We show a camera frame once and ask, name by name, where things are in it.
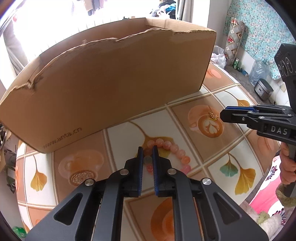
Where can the clear plastic bag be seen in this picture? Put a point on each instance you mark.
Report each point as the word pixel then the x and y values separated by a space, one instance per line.
pixel 257 71

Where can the brown cardboard box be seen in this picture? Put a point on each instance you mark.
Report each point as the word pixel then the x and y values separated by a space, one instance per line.
pixel 115 81

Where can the rolled patterned mat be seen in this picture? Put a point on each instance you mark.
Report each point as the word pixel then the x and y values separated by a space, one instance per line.
pixel 234 39

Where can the pink printed blanket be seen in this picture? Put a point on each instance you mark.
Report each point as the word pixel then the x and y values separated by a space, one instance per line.
pixel 263 192

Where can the person's right hand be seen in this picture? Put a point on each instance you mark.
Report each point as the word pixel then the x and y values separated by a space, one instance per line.
pixel 285 171

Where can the white plastic bag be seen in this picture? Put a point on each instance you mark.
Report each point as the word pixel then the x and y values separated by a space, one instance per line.
pixel 218 58

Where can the silver rice cooker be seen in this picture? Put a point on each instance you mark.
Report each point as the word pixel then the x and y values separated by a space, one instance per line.
pixel 263 89

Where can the teal floral cloth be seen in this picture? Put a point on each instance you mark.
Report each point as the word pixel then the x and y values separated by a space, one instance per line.
pixel 261 30

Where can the pile of clothes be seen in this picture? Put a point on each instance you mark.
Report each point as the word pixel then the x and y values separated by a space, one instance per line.
pixel 166 9

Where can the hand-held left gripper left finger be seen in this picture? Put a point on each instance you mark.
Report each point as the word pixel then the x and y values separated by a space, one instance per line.
pixel 139 176

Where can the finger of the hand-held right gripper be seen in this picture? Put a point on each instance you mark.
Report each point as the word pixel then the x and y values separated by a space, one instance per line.
pixel 240 108
pixel 235 117

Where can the grey curtain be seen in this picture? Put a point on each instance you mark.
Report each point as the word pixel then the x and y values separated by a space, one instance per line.
pixel 16 53
pixel 194 10

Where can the white wall socket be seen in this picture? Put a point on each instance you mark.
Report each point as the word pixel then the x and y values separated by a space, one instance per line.
pixel 282 84

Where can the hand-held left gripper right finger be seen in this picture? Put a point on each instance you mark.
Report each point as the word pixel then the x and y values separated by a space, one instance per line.
pixel 155 176

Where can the small gold earring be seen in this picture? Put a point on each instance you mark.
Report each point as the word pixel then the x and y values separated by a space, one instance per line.
pixel 212 115

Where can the hanging clothes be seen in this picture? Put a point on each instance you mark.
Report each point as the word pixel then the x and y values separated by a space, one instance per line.
pixel 94 4

